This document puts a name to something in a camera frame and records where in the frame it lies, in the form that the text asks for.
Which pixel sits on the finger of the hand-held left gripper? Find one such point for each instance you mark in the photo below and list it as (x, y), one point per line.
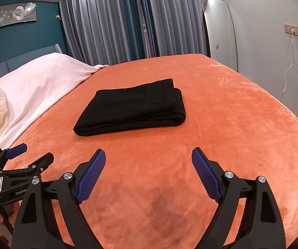
(16, 150)
(43, 162)

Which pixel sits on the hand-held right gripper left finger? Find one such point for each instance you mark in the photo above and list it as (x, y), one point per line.
(90, 179)

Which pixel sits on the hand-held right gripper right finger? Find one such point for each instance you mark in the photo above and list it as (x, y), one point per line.
(207, 176)

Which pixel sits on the black pants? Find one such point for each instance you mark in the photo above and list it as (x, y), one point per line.
(128, 109)

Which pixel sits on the orange plush blanket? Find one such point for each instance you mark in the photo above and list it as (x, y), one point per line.
(216, 109)

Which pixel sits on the white blanket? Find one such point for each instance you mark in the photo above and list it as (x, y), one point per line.
(40, 83)

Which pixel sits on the blue padded headboard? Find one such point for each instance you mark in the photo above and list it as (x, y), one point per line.
(21, 59)

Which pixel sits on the tall standing mirror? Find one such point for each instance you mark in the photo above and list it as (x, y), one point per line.
(219, 31)

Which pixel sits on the teal curtain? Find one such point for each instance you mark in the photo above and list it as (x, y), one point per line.
(138, 31)

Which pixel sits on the curved glass wall art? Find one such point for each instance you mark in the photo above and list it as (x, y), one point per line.
(8, 15)

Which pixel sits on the small white wall fixture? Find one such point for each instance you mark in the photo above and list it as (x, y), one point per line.
(58, 17)

